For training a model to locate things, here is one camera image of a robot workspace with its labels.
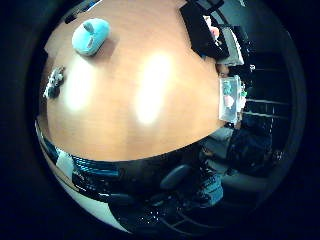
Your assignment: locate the small white plush toy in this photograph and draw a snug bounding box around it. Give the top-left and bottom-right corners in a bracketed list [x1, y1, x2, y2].
[42, 65, 67, 100]

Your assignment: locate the pink toy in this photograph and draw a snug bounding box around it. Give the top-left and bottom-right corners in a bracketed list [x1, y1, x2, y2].
[209, 25, 221, 40]

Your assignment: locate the black container box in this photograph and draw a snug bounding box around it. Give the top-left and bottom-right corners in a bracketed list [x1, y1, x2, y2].
[179, 0, 232, 61]

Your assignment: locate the teal plush toy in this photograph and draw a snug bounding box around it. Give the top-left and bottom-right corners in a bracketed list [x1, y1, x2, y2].
[71, 17, 111, 57]

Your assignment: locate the black office chair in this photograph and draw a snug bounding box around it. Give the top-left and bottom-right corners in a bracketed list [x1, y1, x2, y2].
[159, 163, 194, 192]

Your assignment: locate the clear plastic box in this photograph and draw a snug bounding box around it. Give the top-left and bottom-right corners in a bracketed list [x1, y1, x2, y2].
[218, 75, 244, 125]

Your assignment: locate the blue crate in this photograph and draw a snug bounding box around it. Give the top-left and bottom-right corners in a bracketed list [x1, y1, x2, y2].
[43, 139, 121, 181]

